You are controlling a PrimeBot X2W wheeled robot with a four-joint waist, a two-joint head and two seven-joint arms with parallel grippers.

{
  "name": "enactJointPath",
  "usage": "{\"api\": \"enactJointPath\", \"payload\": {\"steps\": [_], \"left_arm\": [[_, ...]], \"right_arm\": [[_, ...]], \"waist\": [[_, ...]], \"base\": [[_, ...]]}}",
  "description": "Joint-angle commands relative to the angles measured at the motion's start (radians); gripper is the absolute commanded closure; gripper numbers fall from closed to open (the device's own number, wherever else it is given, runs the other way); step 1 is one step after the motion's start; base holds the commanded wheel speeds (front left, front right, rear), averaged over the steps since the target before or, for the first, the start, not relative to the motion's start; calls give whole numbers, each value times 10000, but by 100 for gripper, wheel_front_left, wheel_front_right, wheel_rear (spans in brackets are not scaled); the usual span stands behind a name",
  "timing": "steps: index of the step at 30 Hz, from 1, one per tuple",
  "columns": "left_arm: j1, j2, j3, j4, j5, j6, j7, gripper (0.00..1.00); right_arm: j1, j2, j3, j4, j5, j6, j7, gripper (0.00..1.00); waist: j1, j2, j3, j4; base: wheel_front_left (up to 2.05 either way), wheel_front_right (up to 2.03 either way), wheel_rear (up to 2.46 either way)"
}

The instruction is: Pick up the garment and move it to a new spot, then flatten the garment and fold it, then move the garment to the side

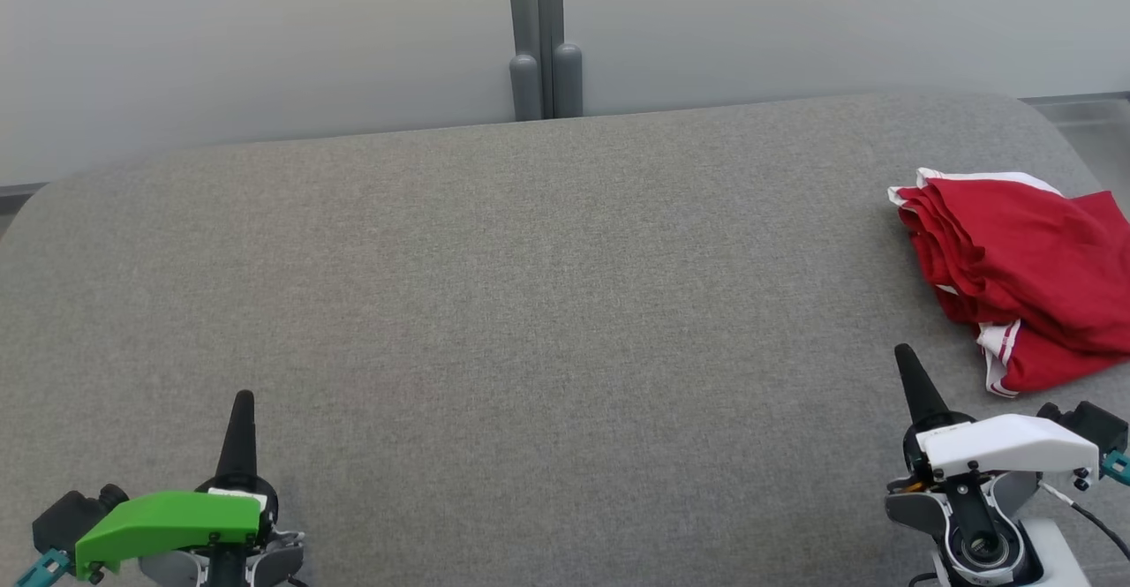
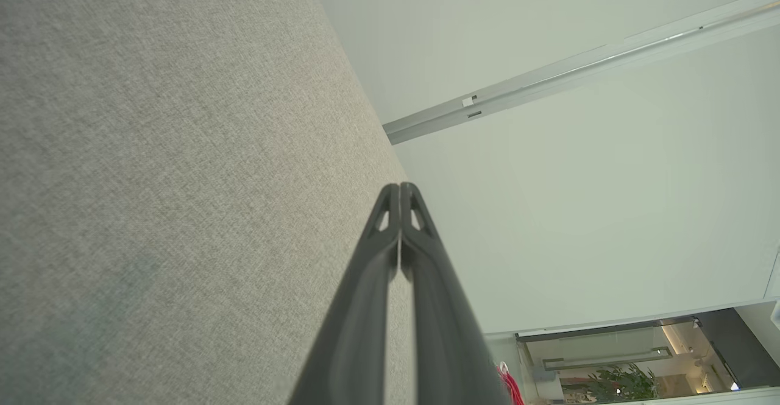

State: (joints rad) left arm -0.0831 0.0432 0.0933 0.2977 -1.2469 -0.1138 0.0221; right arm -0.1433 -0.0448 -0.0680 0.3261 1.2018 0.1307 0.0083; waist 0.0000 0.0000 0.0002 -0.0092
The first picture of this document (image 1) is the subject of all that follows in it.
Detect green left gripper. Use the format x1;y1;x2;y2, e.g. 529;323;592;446
75;390;282;583

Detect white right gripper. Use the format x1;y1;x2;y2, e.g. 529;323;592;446
894;344;1102;484

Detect red white basketball jersey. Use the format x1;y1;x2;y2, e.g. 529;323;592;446
976;318;1130;398

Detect red shorts with white stripe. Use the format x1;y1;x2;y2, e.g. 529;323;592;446
887;168;1130;358

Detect grey fabric sofa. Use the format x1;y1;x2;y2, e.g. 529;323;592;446
0;91;1130;587

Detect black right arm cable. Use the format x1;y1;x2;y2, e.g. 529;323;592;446
1037;479;1130;563

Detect teal left camera connector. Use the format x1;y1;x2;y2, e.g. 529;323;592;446
16;549;72;587

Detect grey partition post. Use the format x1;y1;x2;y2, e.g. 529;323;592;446
505;0;543;122
536;0;584;118

